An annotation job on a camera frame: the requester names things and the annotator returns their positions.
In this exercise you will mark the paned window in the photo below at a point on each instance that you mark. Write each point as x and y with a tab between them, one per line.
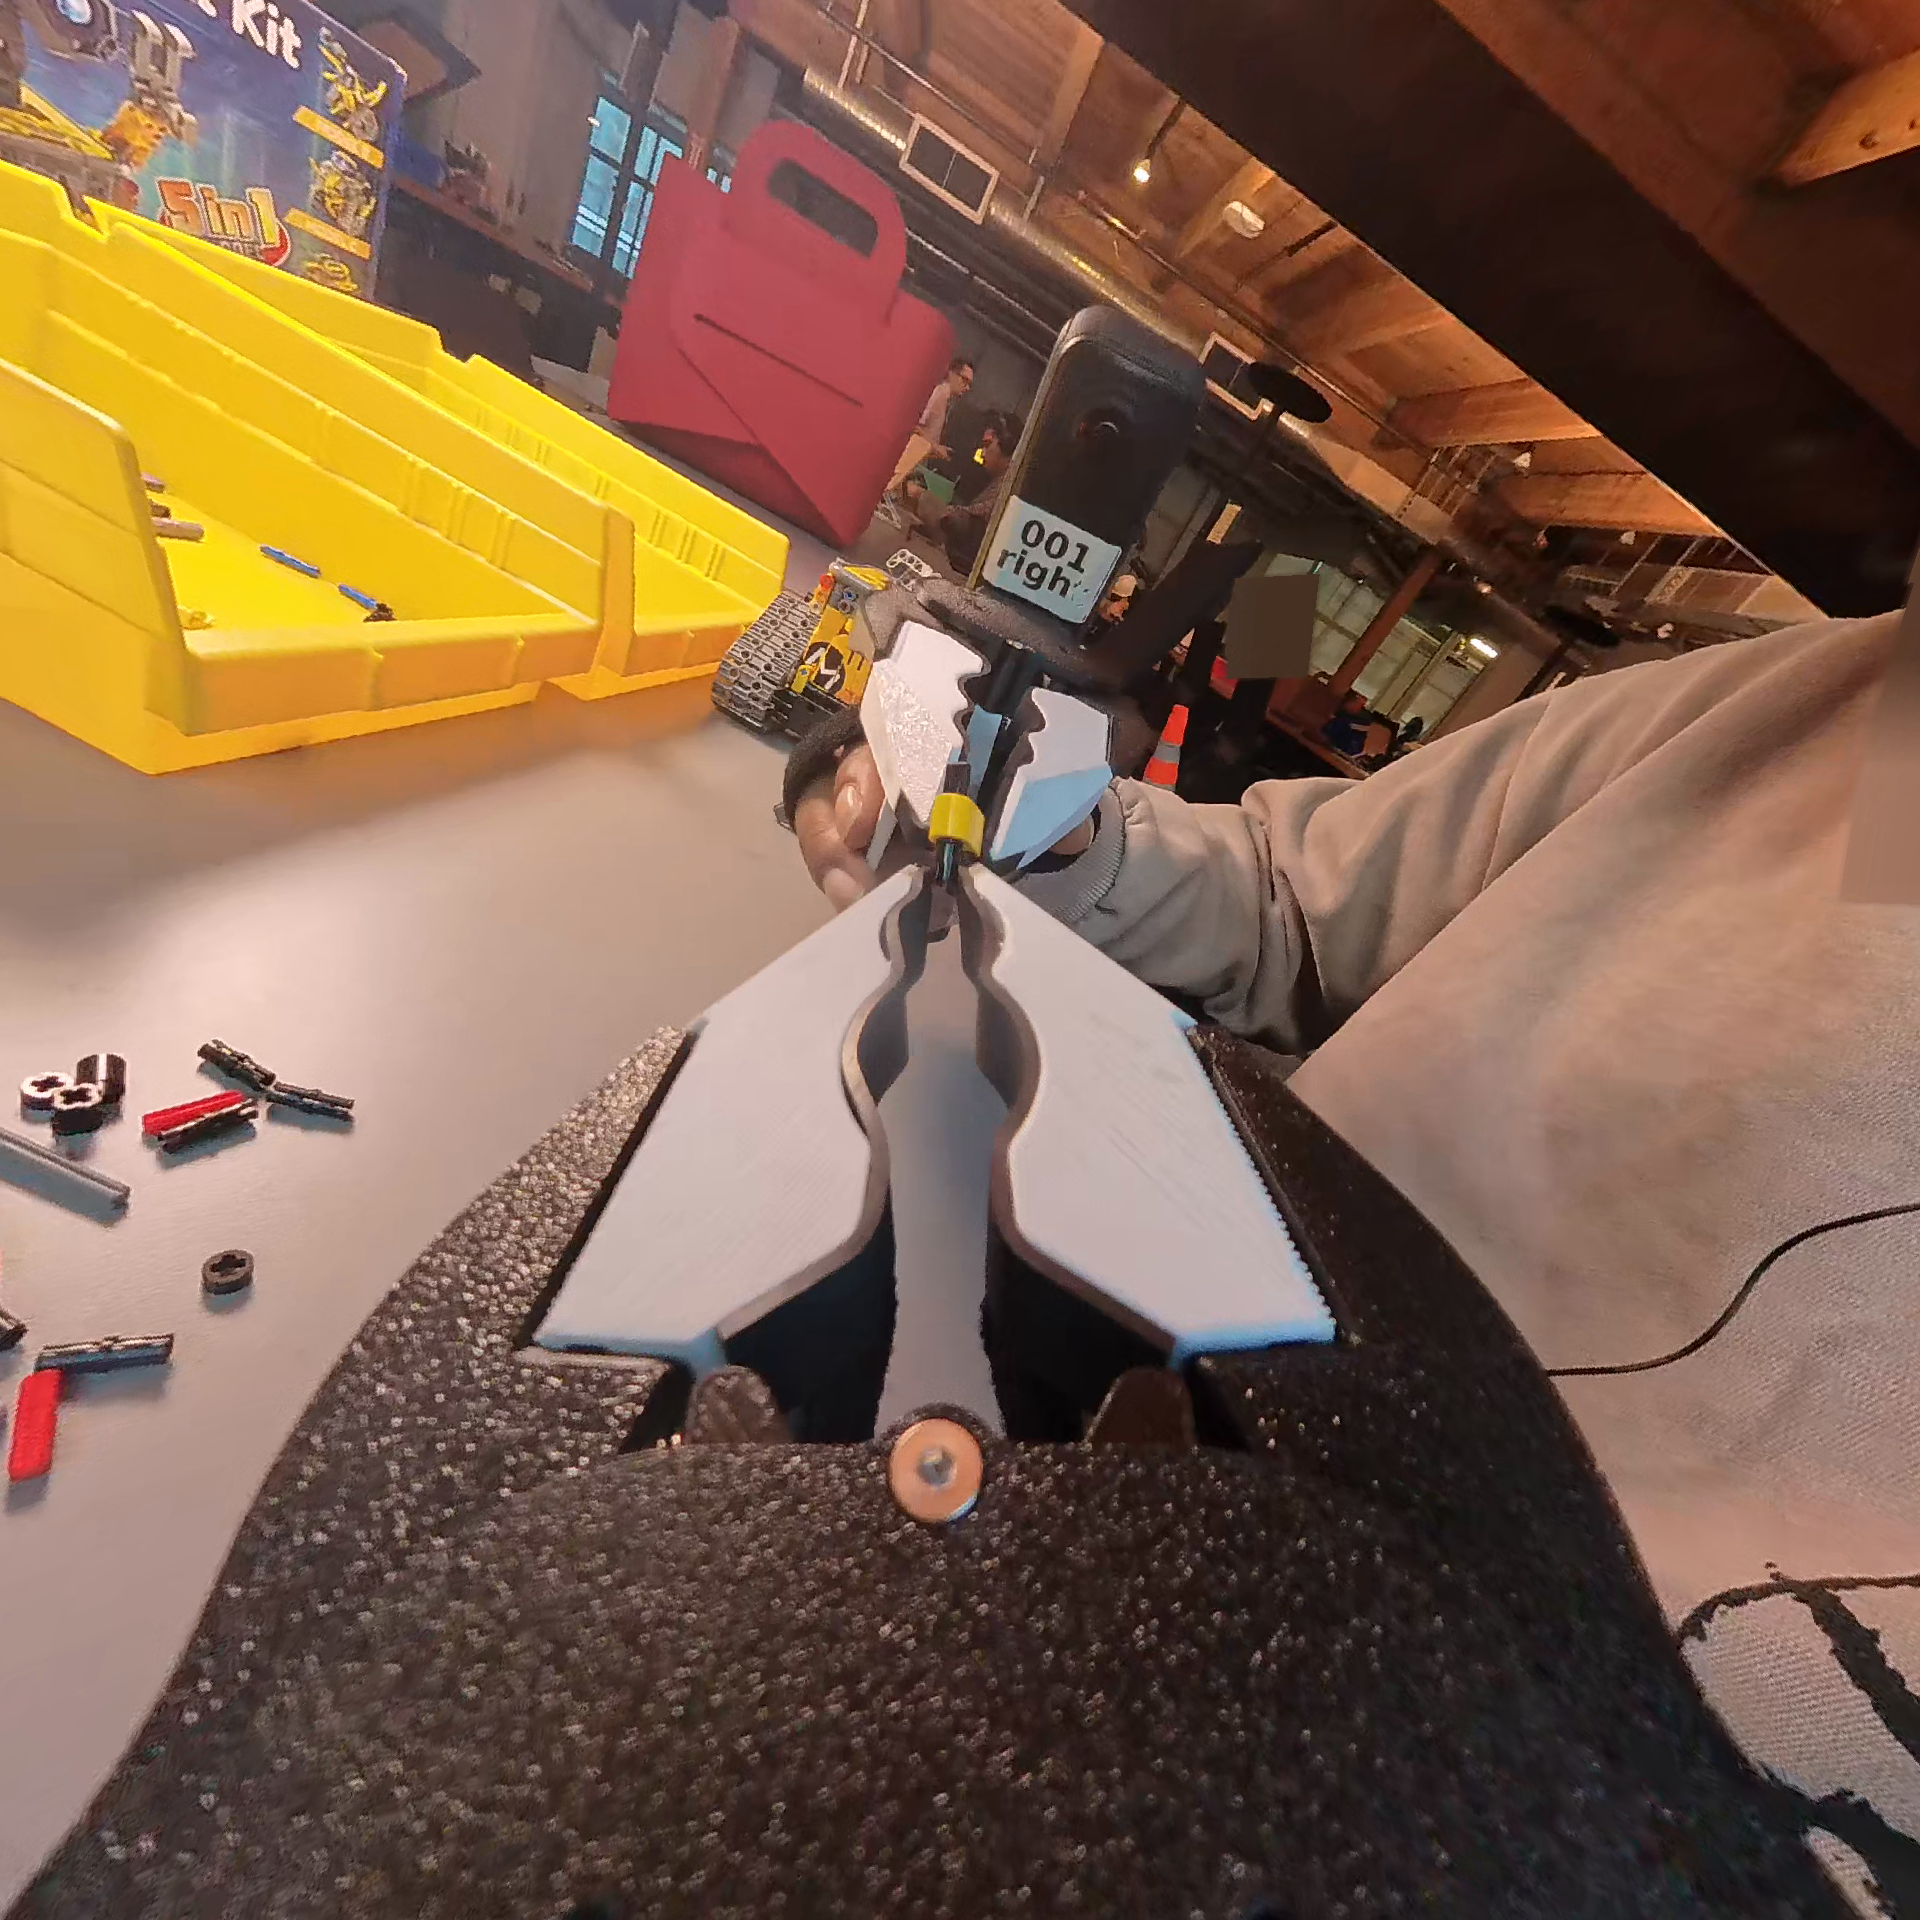
625	163

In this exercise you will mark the blue grey pieces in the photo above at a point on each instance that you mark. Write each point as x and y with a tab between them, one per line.
286	561

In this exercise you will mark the person's right forearm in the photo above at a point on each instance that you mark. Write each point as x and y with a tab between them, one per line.
1350	869

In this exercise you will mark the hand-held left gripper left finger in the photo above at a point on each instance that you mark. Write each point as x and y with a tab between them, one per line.
720	1198

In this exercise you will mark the grey ceiling vent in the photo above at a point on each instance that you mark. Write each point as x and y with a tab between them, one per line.
1274	385

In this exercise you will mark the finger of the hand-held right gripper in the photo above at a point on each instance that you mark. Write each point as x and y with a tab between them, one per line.
915	720
1052	788

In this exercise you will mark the yellow plastic bin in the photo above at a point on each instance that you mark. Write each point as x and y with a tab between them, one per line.
676	585
272	644

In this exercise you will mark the grey desk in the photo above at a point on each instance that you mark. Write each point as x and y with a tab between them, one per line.
451	903

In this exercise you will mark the person's torso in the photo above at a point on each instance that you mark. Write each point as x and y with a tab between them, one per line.
1678	1198

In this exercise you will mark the robot kit box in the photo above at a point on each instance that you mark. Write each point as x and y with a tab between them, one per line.
180	123

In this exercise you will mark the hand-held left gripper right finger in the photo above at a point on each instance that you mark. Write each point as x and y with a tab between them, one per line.
1170	1198

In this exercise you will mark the small yellow black building piece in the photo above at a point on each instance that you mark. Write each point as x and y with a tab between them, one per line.
953	816

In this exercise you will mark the yellow toy robot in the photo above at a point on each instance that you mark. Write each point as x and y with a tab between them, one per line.
794	659

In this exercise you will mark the orange traffic cone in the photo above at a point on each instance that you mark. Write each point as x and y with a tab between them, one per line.
1166	753

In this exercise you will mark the pile of black red pieces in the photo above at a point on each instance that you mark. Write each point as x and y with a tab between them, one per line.
197	1119

